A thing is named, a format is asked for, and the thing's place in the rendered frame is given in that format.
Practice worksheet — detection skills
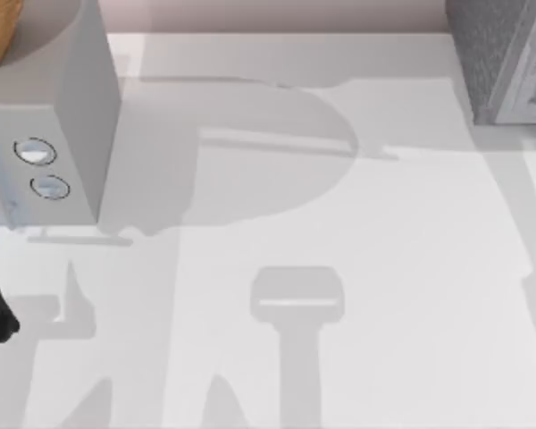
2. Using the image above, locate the pale microwave oven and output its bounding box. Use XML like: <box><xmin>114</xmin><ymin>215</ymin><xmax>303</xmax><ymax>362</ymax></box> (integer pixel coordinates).
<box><xmin>0</xmin><ymin>0</ymin><xmax>122</xmax><ymax>231</ymax></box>

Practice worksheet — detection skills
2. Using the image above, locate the grey cabinet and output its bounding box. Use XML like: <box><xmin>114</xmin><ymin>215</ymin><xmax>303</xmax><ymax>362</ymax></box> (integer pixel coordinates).
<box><xmin>444</xmin><ymin>0</ymin><xmax>536</xmax><ymax>127</ymax></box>

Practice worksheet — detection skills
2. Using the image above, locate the round microwave knob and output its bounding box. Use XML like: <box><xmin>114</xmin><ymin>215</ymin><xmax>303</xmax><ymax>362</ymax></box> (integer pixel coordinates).
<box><xmin>13</xmin><ymin>137</ymin><xmax>58</xmax><ymax>166</ymax></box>
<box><xmin>29</xmin><ymin>173</ymin><xmax>71</xmax><ymax>202</ymax></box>

